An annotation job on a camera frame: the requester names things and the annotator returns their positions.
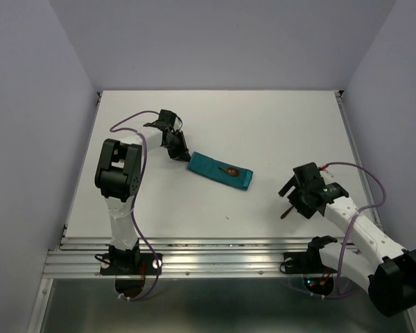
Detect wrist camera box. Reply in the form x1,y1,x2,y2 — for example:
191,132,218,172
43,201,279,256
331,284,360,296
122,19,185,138
293,162,325,190
158,109,182,129

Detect teal cloth napkin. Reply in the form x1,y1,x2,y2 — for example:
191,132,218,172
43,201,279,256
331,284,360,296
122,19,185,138
187,152,253,191

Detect aluminium frame rail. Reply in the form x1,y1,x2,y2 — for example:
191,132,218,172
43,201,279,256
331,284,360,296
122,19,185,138
41,237,410,279

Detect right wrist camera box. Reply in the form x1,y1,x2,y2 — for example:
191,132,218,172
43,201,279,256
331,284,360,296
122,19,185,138
293,162,325,190

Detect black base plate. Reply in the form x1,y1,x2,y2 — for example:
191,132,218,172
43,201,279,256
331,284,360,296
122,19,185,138
279,250,329,275
94,253,162,276

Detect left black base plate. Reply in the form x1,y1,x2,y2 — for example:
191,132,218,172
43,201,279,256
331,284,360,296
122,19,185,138
94,253,162,276

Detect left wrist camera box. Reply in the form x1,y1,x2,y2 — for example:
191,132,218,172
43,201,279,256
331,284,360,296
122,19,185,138
158,109,182,129

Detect brown wooden spoon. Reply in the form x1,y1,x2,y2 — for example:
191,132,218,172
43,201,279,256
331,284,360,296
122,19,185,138
218,166,240,177

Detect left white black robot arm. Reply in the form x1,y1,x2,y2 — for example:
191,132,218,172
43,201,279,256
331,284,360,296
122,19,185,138
94,116,191,273

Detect brown wooden fork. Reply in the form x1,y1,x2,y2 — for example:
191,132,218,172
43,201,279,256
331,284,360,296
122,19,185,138
280,205,294,219

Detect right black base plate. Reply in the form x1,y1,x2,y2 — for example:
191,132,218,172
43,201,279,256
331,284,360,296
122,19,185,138
279,250,329,275

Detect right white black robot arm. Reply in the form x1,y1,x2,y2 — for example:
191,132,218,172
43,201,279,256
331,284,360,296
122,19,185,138
279,169,416,317

